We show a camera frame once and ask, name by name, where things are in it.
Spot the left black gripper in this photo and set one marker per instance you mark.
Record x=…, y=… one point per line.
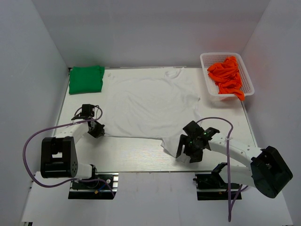
x=97, y=130

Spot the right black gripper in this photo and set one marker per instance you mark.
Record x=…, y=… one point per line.
x=186, y=146

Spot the white t shirt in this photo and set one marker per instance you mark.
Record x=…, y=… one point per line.
x=153, y=108

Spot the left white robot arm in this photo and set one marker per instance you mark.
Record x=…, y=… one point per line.
x=58, y=153

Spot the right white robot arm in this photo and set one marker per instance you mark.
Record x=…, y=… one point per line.
x=262, y=168

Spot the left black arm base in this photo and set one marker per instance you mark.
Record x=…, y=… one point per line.
x=96, y=190

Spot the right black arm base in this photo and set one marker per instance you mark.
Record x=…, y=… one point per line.
x=210, y=186

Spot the folded green t shirt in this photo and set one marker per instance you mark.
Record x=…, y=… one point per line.
x=86, y=79

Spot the crumpled orange t shirt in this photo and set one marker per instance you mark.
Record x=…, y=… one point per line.
x=227, y=77

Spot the white plastic basket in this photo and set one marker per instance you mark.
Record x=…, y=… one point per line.
x=208, y=59

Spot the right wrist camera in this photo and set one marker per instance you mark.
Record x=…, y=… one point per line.
x=193, y=130

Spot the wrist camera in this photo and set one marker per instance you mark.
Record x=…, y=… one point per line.
x=193, y=130
x=88, y=110

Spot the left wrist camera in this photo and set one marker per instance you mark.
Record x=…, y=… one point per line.
x=88, y=110

